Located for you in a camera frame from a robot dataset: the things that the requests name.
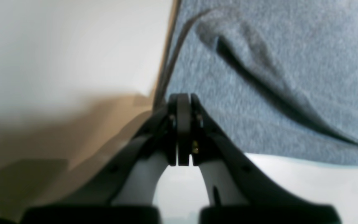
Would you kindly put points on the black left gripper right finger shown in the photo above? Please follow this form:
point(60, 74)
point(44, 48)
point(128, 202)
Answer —
point(239, 192)

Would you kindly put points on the grey t-shirt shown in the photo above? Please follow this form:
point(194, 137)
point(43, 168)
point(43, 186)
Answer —
point(280, 77)

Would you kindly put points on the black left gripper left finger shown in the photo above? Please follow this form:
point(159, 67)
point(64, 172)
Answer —
point(122, 191)

